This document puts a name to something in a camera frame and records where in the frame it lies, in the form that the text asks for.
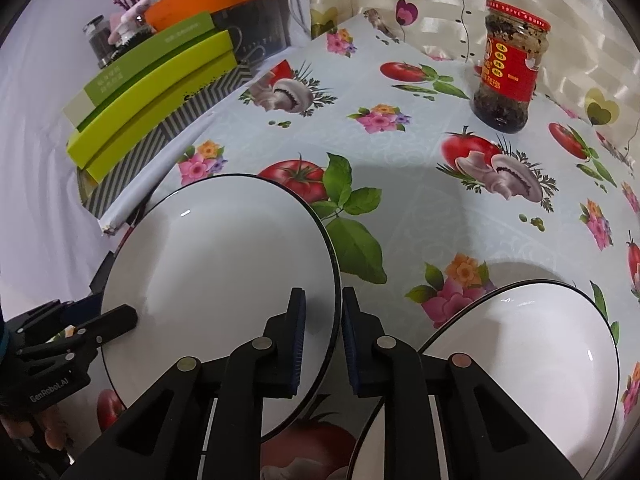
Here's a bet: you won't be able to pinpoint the white deep plate black rim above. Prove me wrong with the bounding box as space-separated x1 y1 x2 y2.
352 280 620 479

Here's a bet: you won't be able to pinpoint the left human hand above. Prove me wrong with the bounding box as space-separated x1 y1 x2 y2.
1 403 73 451

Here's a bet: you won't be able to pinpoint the striped black white box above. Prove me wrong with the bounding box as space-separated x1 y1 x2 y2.
77 63 253 218

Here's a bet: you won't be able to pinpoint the lime green flat box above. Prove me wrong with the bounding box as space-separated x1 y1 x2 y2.
66 30 238 182

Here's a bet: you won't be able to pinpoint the olive green white box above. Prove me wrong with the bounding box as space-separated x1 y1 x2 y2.
63 12 215 128

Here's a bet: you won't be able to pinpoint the vegetable print tablecloth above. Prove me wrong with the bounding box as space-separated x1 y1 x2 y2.
94 13 640 480

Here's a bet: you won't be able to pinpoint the dark glass jar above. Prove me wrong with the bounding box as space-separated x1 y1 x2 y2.
82 15 115 70

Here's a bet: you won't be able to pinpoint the red-lidded sauce jar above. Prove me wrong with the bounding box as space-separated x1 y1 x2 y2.
472 0 551 133

